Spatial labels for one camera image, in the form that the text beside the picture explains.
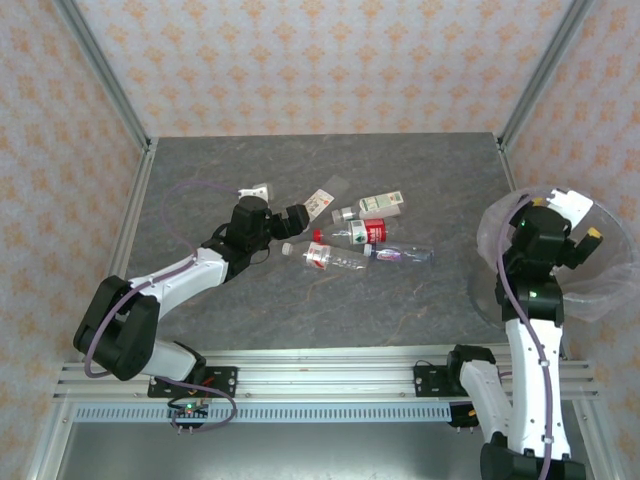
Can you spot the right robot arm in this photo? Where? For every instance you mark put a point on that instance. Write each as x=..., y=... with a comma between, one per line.
x=525, y=380

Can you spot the aluminium frame post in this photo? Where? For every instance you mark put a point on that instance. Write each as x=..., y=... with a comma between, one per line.
x=99, y=65
x=549, y=65

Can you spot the clear bottle white tea label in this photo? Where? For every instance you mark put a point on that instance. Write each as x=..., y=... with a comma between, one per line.
x=320, y=200

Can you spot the aluminium front mounting rail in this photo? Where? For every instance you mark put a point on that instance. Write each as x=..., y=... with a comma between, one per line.
x=325, y=380

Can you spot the clear bottle green white label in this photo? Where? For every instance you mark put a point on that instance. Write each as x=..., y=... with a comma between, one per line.
x=380, y=202

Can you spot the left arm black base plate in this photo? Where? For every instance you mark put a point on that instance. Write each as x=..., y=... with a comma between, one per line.
x=222, y=380

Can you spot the white cap bottle red-white label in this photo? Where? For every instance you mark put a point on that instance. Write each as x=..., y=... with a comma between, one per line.
x=320, y=256

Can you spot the aluminium table side rail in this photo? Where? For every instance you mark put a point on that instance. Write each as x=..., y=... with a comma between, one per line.
x=139, y=200
x=506, y=160

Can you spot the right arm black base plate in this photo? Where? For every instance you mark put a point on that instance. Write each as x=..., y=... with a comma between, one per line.
x=427, y=382

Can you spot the aluminium frame leg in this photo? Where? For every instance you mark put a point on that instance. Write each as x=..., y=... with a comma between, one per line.
x=50, y=440

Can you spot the grey metal lower shelf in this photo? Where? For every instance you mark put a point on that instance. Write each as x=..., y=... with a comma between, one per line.
x=275, y=450

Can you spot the clear plastic bin liner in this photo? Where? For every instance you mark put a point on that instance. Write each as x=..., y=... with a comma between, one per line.
x=607, y=290

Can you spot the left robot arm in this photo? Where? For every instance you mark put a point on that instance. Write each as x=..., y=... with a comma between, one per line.
x=190, y=272

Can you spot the red cap bottle red label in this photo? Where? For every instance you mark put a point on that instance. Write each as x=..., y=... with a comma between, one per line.
x=372, y=231

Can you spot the clear bottle purple label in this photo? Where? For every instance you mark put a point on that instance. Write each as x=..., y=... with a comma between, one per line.
x=392, y=255

